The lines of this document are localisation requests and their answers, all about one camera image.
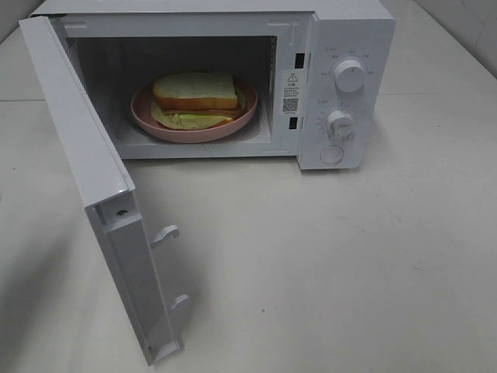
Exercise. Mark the white round door button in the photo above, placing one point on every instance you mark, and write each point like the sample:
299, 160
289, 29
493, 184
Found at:
332, 155

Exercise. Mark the sandwich with lettuce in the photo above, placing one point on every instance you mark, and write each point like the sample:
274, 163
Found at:
190, 101

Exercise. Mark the pink round plate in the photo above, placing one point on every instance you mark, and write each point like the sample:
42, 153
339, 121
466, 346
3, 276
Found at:
248, 97

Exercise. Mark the white microwave door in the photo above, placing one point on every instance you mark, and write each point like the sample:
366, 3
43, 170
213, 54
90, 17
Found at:
107, 192

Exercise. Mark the white lower timer knob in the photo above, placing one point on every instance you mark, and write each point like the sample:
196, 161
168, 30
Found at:
340, 123

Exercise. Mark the white warning label sticker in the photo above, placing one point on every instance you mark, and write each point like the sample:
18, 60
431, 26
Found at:
291, 91

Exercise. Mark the white microwave oven body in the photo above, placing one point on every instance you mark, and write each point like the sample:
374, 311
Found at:
121, 46

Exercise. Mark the white upper power knob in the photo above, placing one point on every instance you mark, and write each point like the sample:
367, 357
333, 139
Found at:
349, 74

